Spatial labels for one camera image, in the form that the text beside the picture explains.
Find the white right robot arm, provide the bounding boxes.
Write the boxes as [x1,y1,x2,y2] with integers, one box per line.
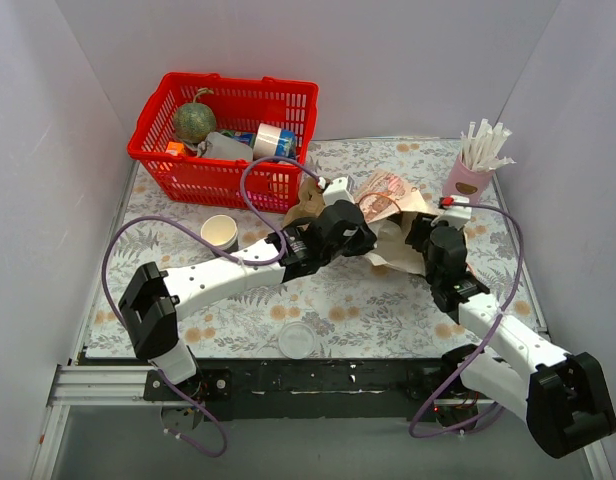
[406,214,616,458]

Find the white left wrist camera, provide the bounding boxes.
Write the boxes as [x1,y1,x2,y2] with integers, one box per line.
[317,176,354,206]

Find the white wrapped straws bundle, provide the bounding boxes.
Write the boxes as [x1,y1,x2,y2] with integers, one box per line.
[459,118,515,173]

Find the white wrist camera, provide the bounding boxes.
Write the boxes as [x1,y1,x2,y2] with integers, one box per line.
[317,176,354,206]
[431,195,472,230]

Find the brown pulp cup carrier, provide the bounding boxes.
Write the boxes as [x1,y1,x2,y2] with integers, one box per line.
[282,177,325,227]

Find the green round melon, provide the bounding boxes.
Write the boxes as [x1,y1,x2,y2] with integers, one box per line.
[172,87,217,144]

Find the empty dark paper cup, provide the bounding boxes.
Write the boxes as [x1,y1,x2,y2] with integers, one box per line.
[200,214,239,258]

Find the orange small carton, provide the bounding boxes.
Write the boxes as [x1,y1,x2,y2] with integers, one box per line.
[165,141,186,156]

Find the pink straw holder cup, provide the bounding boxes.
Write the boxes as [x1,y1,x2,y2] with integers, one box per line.
[442,153,494,203]

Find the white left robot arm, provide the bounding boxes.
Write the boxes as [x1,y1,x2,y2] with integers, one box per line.
[118,200,377,400]

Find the blue white can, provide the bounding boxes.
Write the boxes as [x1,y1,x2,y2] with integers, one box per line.
[253,123,297,160]

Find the kraft paper bag orange handles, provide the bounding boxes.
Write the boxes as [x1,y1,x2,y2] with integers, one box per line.
[350,168,472,276]

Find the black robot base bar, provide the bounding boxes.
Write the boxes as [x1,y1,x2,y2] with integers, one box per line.
[142,357,494,431]

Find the red plastic shopping basket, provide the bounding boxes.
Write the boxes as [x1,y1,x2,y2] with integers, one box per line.
[127,73,318,213]

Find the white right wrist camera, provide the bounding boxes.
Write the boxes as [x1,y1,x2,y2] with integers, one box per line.
[431,195,472,230]

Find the white plastic coffee lid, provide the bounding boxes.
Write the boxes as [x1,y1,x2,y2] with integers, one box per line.
[278,322,316,360]

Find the grey pouch package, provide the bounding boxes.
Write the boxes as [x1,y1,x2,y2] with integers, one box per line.
[197,131,253,162]

